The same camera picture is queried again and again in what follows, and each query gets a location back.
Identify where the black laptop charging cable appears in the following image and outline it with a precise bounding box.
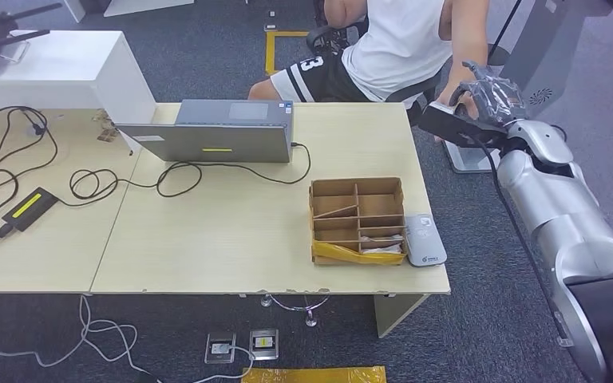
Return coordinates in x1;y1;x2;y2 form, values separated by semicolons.
55;141;313;207

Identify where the grey laptop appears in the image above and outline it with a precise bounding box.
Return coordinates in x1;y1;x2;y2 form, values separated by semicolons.
115;99;295;164

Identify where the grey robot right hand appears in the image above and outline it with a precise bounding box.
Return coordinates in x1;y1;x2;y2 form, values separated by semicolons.
452;59;530;128

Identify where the white counter block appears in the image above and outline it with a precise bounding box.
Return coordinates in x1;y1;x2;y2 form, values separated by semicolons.
0;30;158;156

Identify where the black adapter mains cable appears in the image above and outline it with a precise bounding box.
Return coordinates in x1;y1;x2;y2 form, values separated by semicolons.
0;105;60;251

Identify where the grey floor cable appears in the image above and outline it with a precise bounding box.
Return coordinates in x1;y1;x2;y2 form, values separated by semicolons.
0;294;164;383

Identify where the metal floor outlet yellow label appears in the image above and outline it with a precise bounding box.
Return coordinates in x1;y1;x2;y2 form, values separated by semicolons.
248;328;280;362

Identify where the silver kiosk stand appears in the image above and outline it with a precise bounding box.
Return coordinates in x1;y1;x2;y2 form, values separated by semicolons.
442;0;613;175

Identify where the cardboard divider box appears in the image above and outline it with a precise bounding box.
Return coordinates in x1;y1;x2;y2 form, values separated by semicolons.
307;176;409;267

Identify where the white card stack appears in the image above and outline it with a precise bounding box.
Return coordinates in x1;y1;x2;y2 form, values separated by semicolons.
362;235;405;256

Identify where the beige desk leg panel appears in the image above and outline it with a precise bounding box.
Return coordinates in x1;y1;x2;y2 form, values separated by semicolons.
372;293;430;339

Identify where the black power adapter yellow label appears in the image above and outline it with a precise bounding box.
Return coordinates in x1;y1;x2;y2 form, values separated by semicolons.
2;186;60;232

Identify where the black stanchion post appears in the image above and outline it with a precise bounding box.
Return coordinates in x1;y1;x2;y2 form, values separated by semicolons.
486;0;524;67

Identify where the brown patterned card pile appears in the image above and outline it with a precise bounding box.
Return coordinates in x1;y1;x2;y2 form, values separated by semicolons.
92;108;122;144

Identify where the yellow plastic strip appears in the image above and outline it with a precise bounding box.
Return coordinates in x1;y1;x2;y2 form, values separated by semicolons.
311;239;408;266

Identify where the chrome wire cable hanger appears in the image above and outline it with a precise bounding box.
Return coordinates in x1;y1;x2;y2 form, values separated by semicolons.
260;293;330;329

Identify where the grey white card reader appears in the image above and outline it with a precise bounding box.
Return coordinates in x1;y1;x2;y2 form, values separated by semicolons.
404;212;449;268

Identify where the person's left hand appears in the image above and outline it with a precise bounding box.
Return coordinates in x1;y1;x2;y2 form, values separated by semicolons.
436;81;480;121

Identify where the clear acrylic stand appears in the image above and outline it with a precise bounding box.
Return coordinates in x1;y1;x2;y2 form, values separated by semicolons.
0;39;33;65

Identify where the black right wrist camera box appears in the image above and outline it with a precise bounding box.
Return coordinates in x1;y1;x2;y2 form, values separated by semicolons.
417;101;511;150

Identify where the white power cable with plug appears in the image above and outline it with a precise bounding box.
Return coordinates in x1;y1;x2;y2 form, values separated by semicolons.
192;343;257;383

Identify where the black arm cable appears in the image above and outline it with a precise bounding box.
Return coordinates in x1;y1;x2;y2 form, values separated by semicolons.
467;134;567;329

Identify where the grey desk cable grommet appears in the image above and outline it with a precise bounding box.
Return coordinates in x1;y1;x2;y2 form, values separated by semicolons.
25;120;49;140

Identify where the metal floor outlet with plug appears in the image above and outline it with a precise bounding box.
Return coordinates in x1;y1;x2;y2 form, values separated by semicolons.
204;331;237;365

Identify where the person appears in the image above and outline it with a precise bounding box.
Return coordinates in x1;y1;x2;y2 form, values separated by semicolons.
248;0;490;123

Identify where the white furniture base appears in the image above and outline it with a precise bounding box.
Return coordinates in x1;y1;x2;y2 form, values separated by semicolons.
63;0;196;25

